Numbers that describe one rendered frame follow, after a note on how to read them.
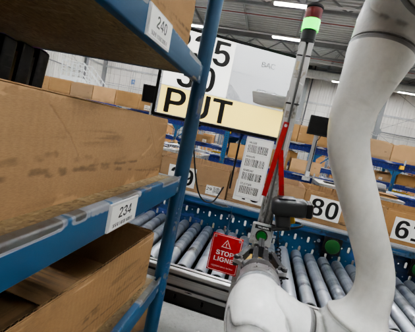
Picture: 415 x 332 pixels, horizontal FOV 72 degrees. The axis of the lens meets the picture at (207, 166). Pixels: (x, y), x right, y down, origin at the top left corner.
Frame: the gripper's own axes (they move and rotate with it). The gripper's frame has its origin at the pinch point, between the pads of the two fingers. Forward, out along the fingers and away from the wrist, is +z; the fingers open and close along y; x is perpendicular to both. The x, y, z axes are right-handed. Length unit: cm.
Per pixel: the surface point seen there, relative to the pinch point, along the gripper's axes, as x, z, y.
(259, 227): -2.4, 10.0, 1.0
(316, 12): -68, 12, 0
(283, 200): -13.0, 7.3, -3.7
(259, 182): -16.0, 12.5, 4.4
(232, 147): -5, 502, 70
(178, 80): -43, 13, 37
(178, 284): 25.4, 12.8, 23.1
